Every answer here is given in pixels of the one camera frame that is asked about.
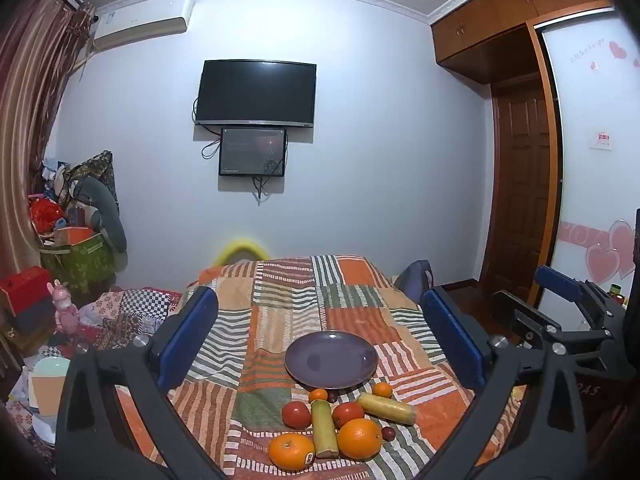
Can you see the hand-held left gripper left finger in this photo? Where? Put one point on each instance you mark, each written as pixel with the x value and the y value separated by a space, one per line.
pixel 192 340

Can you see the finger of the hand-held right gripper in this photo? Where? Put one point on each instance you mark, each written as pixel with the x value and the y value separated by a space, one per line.
pixel 520 317
pixel 557 282

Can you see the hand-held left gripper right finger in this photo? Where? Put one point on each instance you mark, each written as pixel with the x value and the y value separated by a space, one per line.
pixel 452 340

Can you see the small tangerine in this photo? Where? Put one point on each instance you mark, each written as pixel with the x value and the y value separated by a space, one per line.
pixel 382 390
pixel 317 395

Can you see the yellow-green sugarcane piece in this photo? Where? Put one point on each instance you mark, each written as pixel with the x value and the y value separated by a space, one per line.
pixel 324 427
pixel 387 408

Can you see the purple round plate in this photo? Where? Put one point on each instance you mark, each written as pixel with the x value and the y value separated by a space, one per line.
pixel 330 360

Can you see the red tomato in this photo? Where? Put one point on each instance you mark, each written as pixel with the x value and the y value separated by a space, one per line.
pixel 349 414
pixel 296 415

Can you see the large plain orange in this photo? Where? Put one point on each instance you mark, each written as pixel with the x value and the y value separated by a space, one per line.
pixel 360 439

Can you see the large orange with sticker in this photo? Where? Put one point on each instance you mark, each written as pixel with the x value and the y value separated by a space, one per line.
pixel 290 452

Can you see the small green-capped bottle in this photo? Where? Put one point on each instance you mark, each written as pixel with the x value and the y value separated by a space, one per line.
pixel 615 294

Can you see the checkered floral quilt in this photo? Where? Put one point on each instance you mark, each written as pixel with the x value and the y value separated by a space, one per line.
pixel 135 310

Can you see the blue-grey bag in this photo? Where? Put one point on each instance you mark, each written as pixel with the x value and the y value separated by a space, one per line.
pixel 415 280

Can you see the brown wooden door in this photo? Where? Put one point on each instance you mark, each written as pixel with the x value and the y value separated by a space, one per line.
pixel 520 190

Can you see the yellow curved foam item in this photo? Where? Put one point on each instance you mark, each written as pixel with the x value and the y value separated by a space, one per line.
pixel 242 247

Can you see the small dark red jujube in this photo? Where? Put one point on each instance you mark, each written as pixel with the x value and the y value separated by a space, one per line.
pixel 388 433
pixel 332 397

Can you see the striped patchwork blanket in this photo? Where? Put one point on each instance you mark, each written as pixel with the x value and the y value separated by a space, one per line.
pixel 300 300

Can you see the pink rabbit toy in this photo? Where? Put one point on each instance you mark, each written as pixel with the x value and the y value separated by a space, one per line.
pixel 64 307

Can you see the green fabric storage bag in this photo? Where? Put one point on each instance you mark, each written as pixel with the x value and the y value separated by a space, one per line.
pixel 82 260

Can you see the pale green container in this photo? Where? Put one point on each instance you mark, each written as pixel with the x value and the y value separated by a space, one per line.
pixel 47 385

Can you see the grey plush pillow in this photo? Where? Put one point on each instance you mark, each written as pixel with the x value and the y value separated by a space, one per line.
pixel 107 210

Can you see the red box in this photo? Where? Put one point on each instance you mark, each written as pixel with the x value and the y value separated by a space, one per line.
pixel 22 285

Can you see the white heart-print wardrobe door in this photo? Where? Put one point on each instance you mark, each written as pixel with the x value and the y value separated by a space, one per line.
pixel 595 95

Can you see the red plastic bag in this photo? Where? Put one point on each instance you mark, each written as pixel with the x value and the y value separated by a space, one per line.
pixel 45 215

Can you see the dark patterned cloth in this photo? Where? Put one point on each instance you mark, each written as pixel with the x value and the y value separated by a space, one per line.
pixel 97 167

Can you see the wooden overhead cabinet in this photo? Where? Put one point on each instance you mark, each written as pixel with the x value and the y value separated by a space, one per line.
pixel 500 25

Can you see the brown striped curtain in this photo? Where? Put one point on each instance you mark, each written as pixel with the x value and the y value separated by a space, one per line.
pixel 30 110

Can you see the white air conditioner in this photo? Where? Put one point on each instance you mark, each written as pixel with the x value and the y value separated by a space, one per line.
pixel 142 17

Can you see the small paper wall sign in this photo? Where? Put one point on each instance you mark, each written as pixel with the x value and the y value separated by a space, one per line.
pixel 601 140

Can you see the small black wall monitor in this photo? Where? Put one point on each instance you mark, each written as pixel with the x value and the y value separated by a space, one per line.
pixel 252 151

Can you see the black wall television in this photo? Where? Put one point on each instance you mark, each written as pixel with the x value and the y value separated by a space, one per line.
pixel 256 91

